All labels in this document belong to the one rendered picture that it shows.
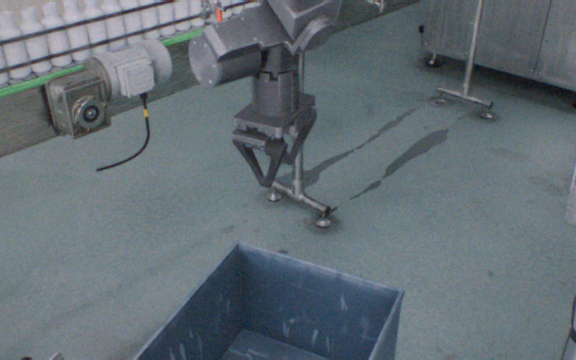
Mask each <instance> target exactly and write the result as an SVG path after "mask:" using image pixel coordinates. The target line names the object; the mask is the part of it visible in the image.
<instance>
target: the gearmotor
mask: <svg viewBox="0 0 576 360"><path fill-rule="evenodd" d="M171 73H172V62H171V58H170V55H169V53H168V51H167V49H166V48H165V45H164V44H163V43H162V42H161V41H160V40H158V39H156V38H149V39H145V40H142V41H139V42H135V43H131V44H128V45H127V44H125V45H122V46H119V47H115V48H112V49H109V50H105V51H104V52H102V53H98V54H94V55H90V56H88V58H87V59H86V60H85V61H84V62H83V67H82V69H79V70H76V71H73V72H70V73H66V74H63V75H60V76H57V77H53V78H51V79H50V80H48V81H45V82H44V84H45V89H46V93H47V97H48V101H49V106H50V110H51V115H52V119H53V123H54V128H55V129H56V131H57V133H58V134H59V135H60V136H65V135H67V134H69V135H72V138H73V139H77V138H80V137H82V136H85V135H89V134H92V133H94V132H97V131H100V130H102V129H105V128H107V127H110V126H111V119H110V113H109V107H108V102H110V101H113V100H114V99H118V98H120V97H123V96H127V97H129V98H131V97H134V96H137V95H139V96H140V99H142V100H143V107H144V108H143V111H144V116H145V122H146V131H147V137H146V140H145V143H144V145H143V146H142V148H141V149H140V150H139V151H138V152H137V153H135V154H134V155H133V156H132V157H130V158H128V159H126V160H124V161H121V162H119V163H116V164H113V165H110V166H107V167H103V168H99V169H96V171H100V170H107V169H111V168H114V167H117V166H119V165H122V164H124V163H127V162H129V161H131V160H133V159H134V158H135V157H136V156H138V155H139V154H140V153H141V152H142V151H143V150H144V149H145V147H146V146H147V144H148V141H149V138H150V129H149V120H148V108H147V105H146V99H147V98H148V94H147V93H146V92H147V91H150V90H153V89H155V85H156V84H159V83H161V82H164V81H167V80H168V78H169V77H170V75H171Z"/></svg>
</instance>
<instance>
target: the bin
mask: <svg viewBox="0 0 576 360"><path fill-rule="evenodd" d="M404 296H405V290H404V289H401V288H397V287H394V286H391V285H387V284H384V283H380V282H377V281H374V280H370V279H368V278H365V277H361V276H358V275H354V274H351V273H348V272H344V271H341V270H337V269H335V268H332V267H328V266H325V265H322V264H318V263H315V262H308V261H305V260H301V259H299V258H295V257H292V256H289V255H285V254H282V253H279V252H275V251H272V250H269V249H266V248H263V247H259V246H256V245H252V244H249V243H246V242H242V241H239V240H237V241H236V242H235V243H234V244H233V245H232V246H231V248H230V249H229V250H228V251H227V252H226V253H225V254H224V256H223V257H222V258H221V259H220V260H219V261H218V262H217V263H216V264H215V265H214V266H213V267H212V268H211V269H210V270H209V271H208V273H207V274H206V275H205V276H204V277H203V279H202V281H201V282H200V283H199V284H198V285H197V286H196V287H195V288H194V290H193V291H192V292H191V293H190V294H189V295H188V296H187V297H186V299H185V300H184V301H183V302H181V303H180V304H179V306H178V307H177V308H176V309H175V310H174V311H173V312H172V313H171V315H170V316H169V317H168V318H167V319H166V320H165V321H164V323H163V324H162V325H161V326H160V328H159V329H158V330H157V332H156V333H155V334H154V335H153V336H152V337H151V338H150V339H149V341H148V342H147V343H146V344H145V345H144V346H143V347H142V349H141V350H140V351H139V352H137V353H136V354H135V355H134V357H133V358H132V359H131V360H394V358H395V350H396V343H397V335H398V327H399V319H400V311H401V305H402V300H403V298H404Z"/></svg>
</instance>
